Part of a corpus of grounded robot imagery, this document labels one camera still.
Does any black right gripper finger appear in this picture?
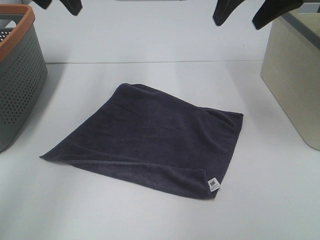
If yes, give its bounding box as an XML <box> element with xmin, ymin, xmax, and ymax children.
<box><xmin>252</xmin><ymin>0</ymin><xmax>304</xmax><ymax>30</ymax></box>
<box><xmin>212</xmin><ymin>0</ymin><xmax>244</xmax><ymax>26</ymax></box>

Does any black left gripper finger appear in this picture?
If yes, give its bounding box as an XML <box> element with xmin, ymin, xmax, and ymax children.
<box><xmin>32</xmin><ymin>0</ymin><xmax>52</xmax><ymax>10</ymax></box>
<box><xmin>60</xmin><ymin>0</ymin><xmax>83</xmax><ymax>16</ymax></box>

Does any dark grey towel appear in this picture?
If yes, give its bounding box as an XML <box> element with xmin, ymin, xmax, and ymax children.
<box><xmin>42</xmin><ymin>83</ymin><xmax>244</xmax><ymax>200</ymax></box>

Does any beige basket with grey rim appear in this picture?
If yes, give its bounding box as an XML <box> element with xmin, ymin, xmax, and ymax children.
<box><xmin>260</xmin><ymin>10</ymin><xmax>320</xmax><ymax>150</ymax></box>

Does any grey perforated basket orange rim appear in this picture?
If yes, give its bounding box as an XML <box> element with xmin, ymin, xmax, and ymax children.
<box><xmin>0</xmin><ymin>4</ymin><xmax>48</xmax><ymax>151</ymax></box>

